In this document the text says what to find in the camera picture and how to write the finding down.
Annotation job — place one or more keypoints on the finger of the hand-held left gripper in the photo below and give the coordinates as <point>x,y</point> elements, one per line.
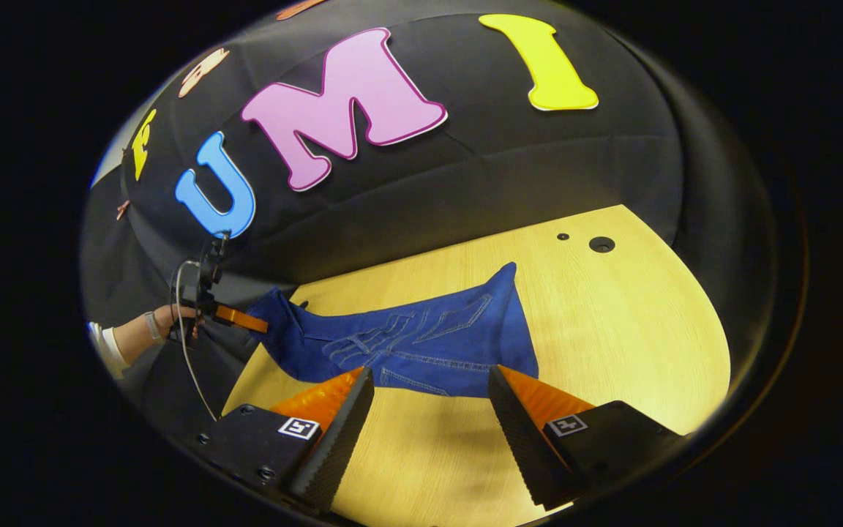
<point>242,319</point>

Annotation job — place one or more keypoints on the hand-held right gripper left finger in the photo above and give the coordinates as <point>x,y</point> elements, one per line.
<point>334,446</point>

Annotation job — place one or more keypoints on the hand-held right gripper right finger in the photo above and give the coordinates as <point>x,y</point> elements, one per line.
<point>524,446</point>

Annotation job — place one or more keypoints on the blue jeans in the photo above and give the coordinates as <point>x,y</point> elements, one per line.
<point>421,344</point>

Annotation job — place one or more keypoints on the grey wristband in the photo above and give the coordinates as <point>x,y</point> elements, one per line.
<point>153,328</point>

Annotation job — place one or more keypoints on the copper cloth clip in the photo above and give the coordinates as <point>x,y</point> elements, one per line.
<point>123,209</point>

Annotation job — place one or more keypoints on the black backdrop cloth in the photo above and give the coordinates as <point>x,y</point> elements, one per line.
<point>502,161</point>

